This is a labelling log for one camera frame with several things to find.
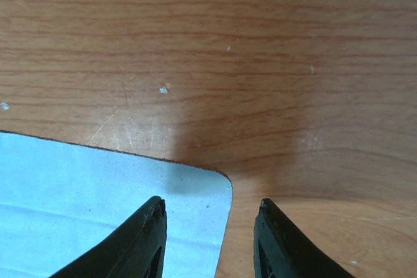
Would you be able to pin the light blue cleaning cloth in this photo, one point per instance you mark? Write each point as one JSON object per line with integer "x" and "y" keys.
{"x": 58, "y": 200}

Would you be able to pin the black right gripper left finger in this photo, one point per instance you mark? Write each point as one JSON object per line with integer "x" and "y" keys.
{"x": 134, "y": 249}

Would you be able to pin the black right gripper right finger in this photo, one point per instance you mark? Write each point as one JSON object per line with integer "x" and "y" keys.
{"x": 281, "y": 249}

